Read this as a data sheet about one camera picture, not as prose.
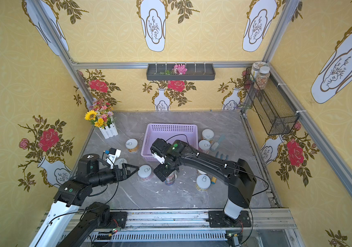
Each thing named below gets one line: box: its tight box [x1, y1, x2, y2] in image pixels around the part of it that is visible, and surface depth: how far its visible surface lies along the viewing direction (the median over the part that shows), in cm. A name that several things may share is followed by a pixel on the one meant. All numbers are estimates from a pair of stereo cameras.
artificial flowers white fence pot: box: [84, 98, 119, 140], surface depth 99 cm
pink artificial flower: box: [171, 63, 188, 75], surface depth 90 cm
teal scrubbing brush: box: [209, 133, 226, 152], surface depth 104 cm
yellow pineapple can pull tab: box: [195, 174, 212, 192], surface depth 83 cm
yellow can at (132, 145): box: [125, 138, 139, 154], surface depth 98 cm
